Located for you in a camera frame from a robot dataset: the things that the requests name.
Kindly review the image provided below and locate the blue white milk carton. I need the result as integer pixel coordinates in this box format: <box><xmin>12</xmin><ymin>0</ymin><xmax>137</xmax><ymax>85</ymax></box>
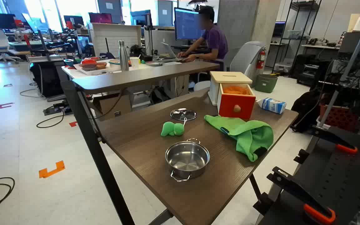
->
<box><xmin>257</xmin><ymin>97</ymin><xmax>287</xmax><ymax>115</ymax></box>

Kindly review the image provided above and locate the steel pot lid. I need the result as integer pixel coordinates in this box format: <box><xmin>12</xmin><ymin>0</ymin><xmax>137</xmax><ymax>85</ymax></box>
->
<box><xmin>170</xmin><ymin>108</ymin><xmax>197</xmax><ymax>122</ymax></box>

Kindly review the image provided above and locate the green plush toy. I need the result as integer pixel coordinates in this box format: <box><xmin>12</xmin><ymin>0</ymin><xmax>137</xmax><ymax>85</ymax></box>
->
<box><xmin>160</xmin><ymin>121</ymin><xmax>186</xmax><ymax>138</ymax></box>

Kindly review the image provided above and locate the brown table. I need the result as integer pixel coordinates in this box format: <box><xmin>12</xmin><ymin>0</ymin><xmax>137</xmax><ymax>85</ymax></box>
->
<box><xmin>60</xmin><ymin>61</ymin><xmax>221</xmax><ymax>225</ymax></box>

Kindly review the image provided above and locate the orange drawer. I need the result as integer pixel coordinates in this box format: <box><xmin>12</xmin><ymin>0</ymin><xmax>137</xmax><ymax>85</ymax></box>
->
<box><xmin>217</xmin><ymin>83</ymin><xmax>257</xmax><ymax>121</ymax></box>

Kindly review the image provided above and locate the wooden box with drawer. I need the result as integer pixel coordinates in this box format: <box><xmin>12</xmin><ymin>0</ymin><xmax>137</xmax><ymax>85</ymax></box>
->
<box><xmin>208</xmin><ymin>71</ymin><xmax>257</xmax><ymax>121</ymax></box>

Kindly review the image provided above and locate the laptop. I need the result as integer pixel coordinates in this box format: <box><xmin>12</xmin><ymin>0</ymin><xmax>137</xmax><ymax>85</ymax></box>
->
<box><xmin>161</xmin><ymin>42</ymin><xmax>187</xmax><ymax>62</ymax></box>

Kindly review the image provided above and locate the cardboard box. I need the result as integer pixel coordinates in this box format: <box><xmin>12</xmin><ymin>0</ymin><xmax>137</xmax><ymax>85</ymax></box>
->
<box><xmin>92</xmin><ymin>93</ymin><xmax>133</xmax><ymax>122</ymax></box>

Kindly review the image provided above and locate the green cloth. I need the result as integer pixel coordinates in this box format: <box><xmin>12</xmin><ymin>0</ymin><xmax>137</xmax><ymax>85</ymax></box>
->
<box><xmin>204</xmin><ymin>114</ymin><xmax>274</xmax><ymax>163</ymax></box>

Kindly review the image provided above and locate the steel water bottle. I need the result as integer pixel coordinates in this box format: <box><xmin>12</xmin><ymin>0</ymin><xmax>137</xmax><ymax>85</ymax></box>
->
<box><xmin>118</xmin><ymin>40</ymin><xmax>130</xmax><ymax>72</ymax></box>

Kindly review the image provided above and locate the person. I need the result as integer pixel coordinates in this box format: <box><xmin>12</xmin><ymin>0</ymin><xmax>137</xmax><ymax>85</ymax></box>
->
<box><xmin>177</xmin><ymin>5</ymin><xmax>229</xmax><ymax>63</ymax></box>

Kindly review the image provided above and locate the grey office chair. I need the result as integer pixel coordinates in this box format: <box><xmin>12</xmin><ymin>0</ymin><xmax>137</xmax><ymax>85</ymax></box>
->
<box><xmin>194</xmin><ymin>41</ymin><xmax>267</xmax><ymax>92</ymax></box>

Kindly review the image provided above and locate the monitor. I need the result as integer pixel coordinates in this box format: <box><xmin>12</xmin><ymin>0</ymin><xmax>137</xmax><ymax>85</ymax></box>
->
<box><xmin>174</xmin><ymin>7</ymin><xmax>206</xmax><ymax>41</ymax></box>

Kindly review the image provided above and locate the green bin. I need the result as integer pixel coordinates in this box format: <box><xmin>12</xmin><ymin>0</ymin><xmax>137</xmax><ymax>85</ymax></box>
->
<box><xmin>254</xmin><ymin>74</ymin><xmax>278</xmax><ymax>93</ymax></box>

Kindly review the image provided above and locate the red fire extinguisher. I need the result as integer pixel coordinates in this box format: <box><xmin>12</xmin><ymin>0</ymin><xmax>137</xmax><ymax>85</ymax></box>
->
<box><xmin>256</xmin><ymin>46</ymin><xmax>267</xmax><ymax>70</ymax></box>

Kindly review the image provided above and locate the white tray of toy food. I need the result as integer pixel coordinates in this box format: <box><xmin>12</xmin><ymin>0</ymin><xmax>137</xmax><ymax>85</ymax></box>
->
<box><xmin>73</xmin><ymin>57</ymin><xmax>122</xmax><ymax>76</ymax></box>

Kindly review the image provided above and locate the black power strip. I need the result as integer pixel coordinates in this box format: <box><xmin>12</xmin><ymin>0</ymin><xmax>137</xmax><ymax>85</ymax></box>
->
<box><xmin>43</xmin><ymin>101</ymin><xmax>72</xmax><ymax>116</ymax></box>

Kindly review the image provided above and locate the black backpack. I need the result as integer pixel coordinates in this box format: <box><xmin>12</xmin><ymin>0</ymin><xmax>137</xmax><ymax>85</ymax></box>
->
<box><xmin>290</xmin><ymin>90</ymin><xmax>325</xmax><ymax>133</ymax></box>

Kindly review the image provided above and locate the red plastic crate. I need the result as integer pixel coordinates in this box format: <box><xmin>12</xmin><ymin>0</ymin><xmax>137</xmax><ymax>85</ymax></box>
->
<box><xmin>319</xmin><ymin>104</ymin><xmax>351</xmax><ymax>132</ymax></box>

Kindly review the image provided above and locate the row of monitors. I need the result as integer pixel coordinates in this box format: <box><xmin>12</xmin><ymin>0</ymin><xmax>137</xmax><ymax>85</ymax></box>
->
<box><xmin>0</xmin><ymin>9</ymin><xmax>152</xmax><ymax>30</ymax></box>

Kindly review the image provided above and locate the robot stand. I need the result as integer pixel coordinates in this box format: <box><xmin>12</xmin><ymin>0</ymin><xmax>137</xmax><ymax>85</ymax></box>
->
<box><xmin>253</xmin><ymin>124</ymin><xmax>360</xmax><ymax>225</ymax></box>

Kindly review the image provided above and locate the steel pot with handles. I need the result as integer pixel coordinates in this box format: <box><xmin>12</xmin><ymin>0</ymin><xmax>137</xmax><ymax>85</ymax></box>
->
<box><xmin>165</xmin><ymin>138</ymin><xmax>211</xmax><ymax>183</ymax></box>

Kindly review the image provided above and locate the black clamp orange handle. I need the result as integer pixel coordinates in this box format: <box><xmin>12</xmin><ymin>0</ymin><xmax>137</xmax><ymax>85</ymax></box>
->
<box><xmin>311</xmin><ymin>125</ymin><xmax>358</xmax><ymax>154</ymax></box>
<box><xmin>267</xmin><ymin>166</ymin><xmax>336</xmax><ymax>224</ymax></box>

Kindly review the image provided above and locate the black wire shelf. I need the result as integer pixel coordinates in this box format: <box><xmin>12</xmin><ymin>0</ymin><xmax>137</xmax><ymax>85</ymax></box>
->
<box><xmin>272</xmin><ymin>0</ymin><xmax>322</xmax><ymax>76</ymax></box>

